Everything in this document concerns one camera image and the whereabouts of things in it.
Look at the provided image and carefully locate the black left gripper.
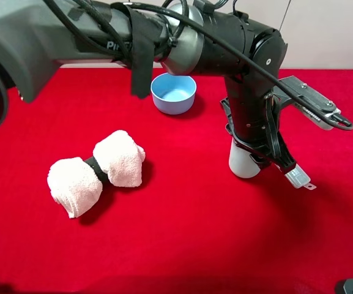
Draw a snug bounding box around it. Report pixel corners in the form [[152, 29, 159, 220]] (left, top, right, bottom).
[[221, 76, 296, 175]]

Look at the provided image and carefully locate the light grey cup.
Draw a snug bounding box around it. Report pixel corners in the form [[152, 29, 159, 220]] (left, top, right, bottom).
[[228, 138, 261, 179]]

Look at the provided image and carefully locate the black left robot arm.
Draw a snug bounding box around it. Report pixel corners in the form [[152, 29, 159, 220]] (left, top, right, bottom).
[[0, 1, 295, 170]]

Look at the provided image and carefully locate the clear plastic case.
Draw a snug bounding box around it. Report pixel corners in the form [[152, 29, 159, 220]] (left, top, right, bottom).
[[285, 164, 316, 190]]

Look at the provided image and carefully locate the red table cloth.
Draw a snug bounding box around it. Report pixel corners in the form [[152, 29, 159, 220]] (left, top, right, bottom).
[[0, 69, 353, 293]]

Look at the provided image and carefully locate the light blue bowl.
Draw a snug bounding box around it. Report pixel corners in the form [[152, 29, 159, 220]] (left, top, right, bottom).
[[150, 73, 197, 115]]

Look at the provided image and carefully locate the black band on towel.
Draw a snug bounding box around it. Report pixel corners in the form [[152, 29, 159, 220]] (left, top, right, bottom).
[[84, 157, 109, 183]]

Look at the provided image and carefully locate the rolled pink towel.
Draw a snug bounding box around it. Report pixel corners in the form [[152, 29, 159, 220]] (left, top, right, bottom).
[[47, 130, 146, 219]]

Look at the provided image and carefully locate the black camera cable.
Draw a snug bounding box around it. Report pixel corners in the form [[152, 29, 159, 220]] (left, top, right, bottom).
[[41, 0, 353, 132]]

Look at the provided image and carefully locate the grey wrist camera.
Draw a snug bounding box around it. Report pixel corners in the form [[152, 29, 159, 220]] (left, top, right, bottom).
[[273, 76, 341, 130]]

